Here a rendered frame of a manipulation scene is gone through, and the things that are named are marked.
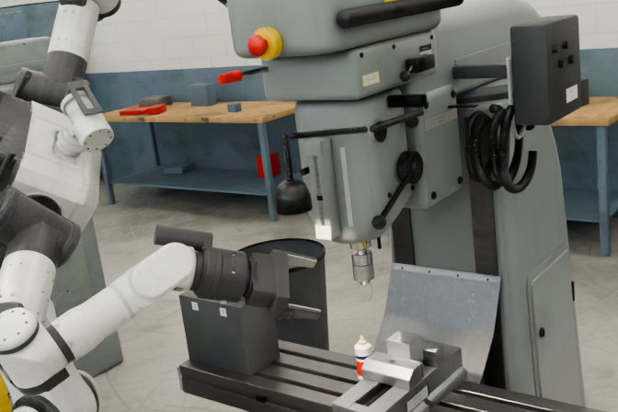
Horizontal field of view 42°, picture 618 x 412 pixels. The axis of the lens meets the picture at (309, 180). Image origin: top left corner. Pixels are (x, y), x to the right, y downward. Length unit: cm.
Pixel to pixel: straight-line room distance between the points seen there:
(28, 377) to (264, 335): 87
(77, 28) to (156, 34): 642
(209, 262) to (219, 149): 666
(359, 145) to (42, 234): 63
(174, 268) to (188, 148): 699
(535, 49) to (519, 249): 59
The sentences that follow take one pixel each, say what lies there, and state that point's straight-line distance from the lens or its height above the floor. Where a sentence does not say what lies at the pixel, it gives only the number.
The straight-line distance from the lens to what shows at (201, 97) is 754.
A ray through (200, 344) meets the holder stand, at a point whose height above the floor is 99.
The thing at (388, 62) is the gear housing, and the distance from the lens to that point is 165.
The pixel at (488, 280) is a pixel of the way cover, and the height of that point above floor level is 108.
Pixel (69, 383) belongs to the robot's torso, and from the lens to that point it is 193.
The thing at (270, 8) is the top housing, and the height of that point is 182.
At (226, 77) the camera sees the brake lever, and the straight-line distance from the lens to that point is 157.
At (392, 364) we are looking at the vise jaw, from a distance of 179.
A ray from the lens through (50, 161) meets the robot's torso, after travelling 164.
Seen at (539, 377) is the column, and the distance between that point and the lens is 227.
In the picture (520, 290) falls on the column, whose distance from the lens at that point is 213.
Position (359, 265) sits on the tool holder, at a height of 124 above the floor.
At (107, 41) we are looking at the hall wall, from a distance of 891.
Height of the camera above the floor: 186
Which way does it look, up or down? 14 degrees down
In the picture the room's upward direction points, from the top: 7 degrees counter-clockwise
